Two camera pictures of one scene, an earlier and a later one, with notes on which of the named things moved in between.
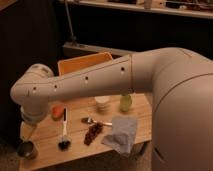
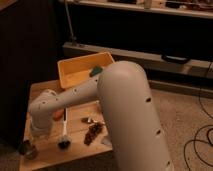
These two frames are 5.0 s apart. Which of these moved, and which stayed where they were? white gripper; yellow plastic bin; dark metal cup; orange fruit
Moved: white gripper
Stayed: orange fruit; yellow plastic bin; dark metal cup
